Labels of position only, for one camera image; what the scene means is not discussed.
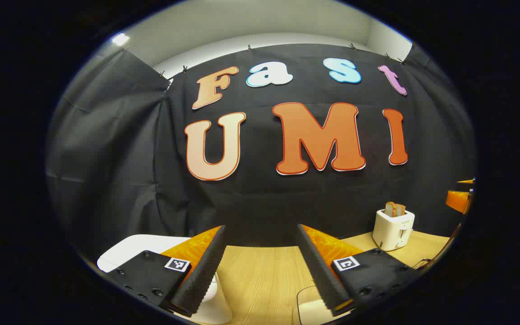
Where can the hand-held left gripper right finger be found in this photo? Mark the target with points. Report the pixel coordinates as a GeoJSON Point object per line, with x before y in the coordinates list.
{"type": "Point", "coordinates": [318, 280]}

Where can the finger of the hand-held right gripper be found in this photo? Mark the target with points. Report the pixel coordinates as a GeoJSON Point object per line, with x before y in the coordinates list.
{"type": "Point", "coordinates": [457, 201]}
{"type": "Point", "coordinates": [466, 181]}

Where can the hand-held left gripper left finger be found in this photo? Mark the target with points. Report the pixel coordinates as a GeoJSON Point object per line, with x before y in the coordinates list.
{"type": "Point", "coordinates": [206, 275]}

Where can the white rice cooker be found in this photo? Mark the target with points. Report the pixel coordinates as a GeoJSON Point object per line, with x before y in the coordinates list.
{"type": "Point", "coordinates": [129, 248]}

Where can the clear plastic container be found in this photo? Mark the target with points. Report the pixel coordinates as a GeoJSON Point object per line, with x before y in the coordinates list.
{"type": "Point", "coordinates": [305, 298]}

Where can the toasted bread slice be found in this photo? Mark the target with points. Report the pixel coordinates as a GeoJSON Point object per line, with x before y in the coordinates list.
{"type": "Point", "coordinates": [400, 210]}
{"type": "Point", "coordinates": [390, 209]}

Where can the white toaster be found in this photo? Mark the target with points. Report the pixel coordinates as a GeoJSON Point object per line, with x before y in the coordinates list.
{"type": "Point", "coordinates": [391, 232]}

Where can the black backdrop cloth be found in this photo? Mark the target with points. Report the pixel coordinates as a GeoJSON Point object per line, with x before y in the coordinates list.
{"type": "Point", "coordinates": [106, 135]}

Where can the ceiling light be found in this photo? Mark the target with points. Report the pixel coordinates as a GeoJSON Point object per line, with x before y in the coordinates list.
{"type": "Point", "coordinates": [120, 39]}

